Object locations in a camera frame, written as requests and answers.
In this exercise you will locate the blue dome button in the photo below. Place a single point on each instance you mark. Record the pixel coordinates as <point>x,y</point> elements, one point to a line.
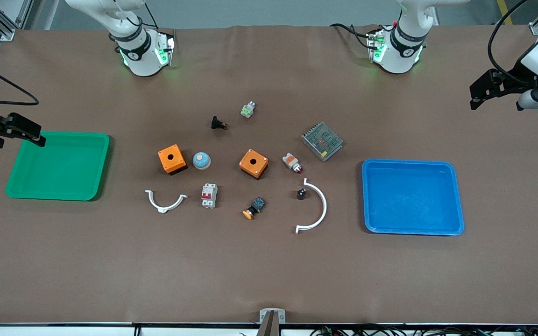
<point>201,161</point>

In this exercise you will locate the grey metal mount bracket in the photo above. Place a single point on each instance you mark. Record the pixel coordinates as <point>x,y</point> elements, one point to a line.
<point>263,317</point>

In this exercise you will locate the blue plastic tray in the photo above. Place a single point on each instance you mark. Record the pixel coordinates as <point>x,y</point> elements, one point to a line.
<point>418,200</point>

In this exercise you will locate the white red circuit breaker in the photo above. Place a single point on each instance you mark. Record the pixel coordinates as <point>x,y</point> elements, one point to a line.
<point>209,196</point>

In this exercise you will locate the large white curved bracket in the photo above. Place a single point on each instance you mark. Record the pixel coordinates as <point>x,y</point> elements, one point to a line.
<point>323,205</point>

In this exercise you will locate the red white indicator lamp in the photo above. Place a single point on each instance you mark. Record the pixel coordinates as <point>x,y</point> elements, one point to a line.
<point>290,161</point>

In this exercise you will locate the white table edge rail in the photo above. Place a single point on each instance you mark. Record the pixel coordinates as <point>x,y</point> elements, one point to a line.
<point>63,330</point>

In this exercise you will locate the orange button box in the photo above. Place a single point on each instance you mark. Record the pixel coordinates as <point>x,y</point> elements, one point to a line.
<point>260,161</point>
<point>178,156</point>

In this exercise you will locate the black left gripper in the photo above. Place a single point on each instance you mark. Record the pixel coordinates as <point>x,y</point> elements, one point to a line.
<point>514,80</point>

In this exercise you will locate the dark camera stand pole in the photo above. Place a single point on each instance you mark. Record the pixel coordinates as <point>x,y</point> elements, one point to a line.
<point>269,329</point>

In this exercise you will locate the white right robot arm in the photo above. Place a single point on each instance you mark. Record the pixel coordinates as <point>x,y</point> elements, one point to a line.
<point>140,56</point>

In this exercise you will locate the small black knob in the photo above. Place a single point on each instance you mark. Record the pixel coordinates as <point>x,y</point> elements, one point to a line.
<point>301,193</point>

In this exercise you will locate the metal mesh power supply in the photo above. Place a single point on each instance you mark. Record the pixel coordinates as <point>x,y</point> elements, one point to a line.
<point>322,141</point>

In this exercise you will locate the small black switch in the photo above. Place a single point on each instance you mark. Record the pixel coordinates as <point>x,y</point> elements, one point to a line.
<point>216,123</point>

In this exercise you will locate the brown table mat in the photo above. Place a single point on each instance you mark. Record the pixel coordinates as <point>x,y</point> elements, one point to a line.
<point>269,270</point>

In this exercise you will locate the small white curved bracket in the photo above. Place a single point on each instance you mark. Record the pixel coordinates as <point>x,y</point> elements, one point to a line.
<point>161,208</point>

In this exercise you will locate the green plastic tray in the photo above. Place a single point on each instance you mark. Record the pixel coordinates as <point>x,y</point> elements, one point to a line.
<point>63,168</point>

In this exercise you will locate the orange blue push button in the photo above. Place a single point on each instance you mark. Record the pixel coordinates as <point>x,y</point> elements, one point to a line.
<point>256,206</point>

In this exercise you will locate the green white push button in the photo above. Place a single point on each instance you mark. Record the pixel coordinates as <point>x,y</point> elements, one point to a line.
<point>248,110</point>

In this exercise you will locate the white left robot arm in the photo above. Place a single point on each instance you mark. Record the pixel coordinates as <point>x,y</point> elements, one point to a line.
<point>402,56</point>

